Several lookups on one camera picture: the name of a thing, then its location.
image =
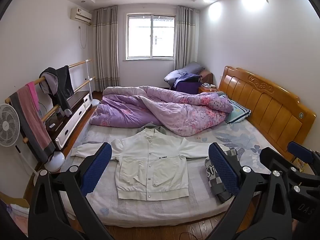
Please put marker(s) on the white air conditioner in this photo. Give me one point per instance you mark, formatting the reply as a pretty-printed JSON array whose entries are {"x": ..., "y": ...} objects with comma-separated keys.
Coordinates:
[{"x": 80, "y": 15}]

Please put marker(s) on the remote control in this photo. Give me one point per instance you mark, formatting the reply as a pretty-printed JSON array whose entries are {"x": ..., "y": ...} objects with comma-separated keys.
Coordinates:
[{"x": 52, "y": 126}]

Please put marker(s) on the white standing fan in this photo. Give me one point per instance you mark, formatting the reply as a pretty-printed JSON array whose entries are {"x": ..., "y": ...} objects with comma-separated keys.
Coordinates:
[{"x": 8, "y": 125}]

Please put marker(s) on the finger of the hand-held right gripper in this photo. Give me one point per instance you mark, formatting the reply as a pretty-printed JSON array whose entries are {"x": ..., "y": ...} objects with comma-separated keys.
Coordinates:
[
  {"x": 300, "y": 151},
  {"x": 271, "y": 157}
]

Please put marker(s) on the dark hooded jacket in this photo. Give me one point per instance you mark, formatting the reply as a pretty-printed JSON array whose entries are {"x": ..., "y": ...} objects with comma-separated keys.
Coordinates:
[{"x": 62, "y": 87}]

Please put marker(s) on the grey pink striped towel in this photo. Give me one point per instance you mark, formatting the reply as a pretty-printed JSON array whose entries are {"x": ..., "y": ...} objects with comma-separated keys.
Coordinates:
[{"x": 32, "y": 127}]

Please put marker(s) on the yellow bag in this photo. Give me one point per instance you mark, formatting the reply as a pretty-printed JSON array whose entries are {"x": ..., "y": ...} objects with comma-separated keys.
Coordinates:
[{"x": 298, "y": 163}]

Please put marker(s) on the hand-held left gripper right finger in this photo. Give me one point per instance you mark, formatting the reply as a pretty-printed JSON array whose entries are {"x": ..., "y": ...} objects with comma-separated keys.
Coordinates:
[{"x": 222, "y": 167}]

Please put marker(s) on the purple floral quilt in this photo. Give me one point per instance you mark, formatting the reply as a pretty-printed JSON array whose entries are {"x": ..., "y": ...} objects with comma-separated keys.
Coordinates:
[{"x": 150, "y": 105}]

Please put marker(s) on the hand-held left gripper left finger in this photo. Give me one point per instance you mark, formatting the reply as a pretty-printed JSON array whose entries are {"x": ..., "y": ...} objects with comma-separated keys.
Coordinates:
[{"x": 100, "y": 165}]

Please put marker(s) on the chair with purple bedding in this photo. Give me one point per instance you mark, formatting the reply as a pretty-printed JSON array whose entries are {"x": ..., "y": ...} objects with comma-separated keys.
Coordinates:
[{"x": 185, "y": 70}]

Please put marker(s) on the grey-green garment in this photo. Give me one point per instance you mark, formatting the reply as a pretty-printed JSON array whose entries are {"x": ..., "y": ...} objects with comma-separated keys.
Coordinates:
[{"x": 153, "y": 127}]

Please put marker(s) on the dark white TV cabinet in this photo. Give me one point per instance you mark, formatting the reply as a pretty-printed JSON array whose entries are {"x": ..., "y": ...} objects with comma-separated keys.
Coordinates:
[{"x": 75, "y": 115}]

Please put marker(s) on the grey checkered garment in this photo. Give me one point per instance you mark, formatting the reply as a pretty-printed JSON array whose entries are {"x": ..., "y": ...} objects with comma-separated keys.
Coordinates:
[{"x": 212, "y": 180}]

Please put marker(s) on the wooden bar clothes rack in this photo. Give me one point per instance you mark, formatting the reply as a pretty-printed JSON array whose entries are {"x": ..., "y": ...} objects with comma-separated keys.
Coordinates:
[{"x": 77, "y": 64}]

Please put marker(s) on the bright pink towel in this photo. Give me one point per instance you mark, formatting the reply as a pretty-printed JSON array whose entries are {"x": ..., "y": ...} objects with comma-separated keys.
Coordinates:
[{"x": 33, "y": 95}]

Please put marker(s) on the cardboard box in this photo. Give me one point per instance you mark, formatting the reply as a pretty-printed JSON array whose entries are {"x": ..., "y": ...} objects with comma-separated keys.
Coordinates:
[{"x": 15, "y": 202}]

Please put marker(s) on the pale floral bed sheet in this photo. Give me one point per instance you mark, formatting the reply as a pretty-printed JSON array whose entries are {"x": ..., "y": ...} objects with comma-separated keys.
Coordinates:
[{"x": 250, "y": 140}]

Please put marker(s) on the purple box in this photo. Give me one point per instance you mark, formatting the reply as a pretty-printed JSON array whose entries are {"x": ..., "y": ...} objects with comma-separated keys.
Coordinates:
[{"x": 187, "y": 86}]

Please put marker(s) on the blue white pillow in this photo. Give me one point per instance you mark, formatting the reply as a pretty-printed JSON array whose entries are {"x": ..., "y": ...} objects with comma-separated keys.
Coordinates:
[{"x": 237, "y": 112}]

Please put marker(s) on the window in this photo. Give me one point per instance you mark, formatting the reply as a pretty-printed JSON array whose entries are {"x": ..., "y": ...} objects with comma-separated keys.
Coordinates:
[{"x": 150, "y": 35}]

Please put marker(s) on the white button jacket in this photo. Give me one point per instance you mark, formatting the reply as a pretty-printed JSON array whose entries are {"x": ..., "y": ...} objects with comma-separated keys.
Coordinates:
[{"x": 150, "y": 165}]

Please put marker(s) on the wooden nightstand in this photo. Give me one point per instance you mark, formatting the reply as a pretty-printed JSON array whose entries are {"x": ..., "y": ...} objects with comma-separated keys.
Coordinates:
[{"x": 207, "y": 90}]

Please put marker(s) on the grey striped curtain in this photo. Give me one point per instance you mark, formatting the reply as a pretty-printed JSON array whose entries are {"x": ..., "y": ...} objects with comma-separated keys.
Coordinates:
[
  {"x": 185, "y": 37},
  {"x": 106, "y": 50}
]

